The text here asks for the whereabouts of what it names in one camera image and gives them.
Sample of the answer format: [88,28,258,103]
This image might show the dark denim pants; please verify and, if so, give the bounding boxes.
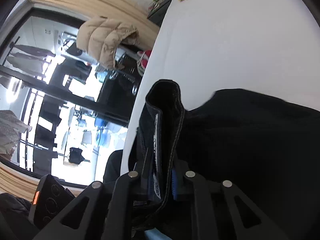
[129,80,319,239]

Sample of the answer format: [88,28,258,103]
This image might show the black controller with orange strip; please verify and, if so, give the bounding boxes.
[29,174,75,230]

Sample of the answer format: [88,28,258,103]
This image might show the beige puffer jacket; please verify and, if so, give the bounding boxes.
[76,17,139,70]

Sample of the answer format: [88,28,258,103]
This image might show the white bed mattress sheet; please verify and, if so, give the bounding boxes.
[121,0,319,173]

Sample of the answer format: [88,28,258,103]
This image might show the beige curtain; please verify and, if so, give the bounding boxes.
[31,0,159,49]

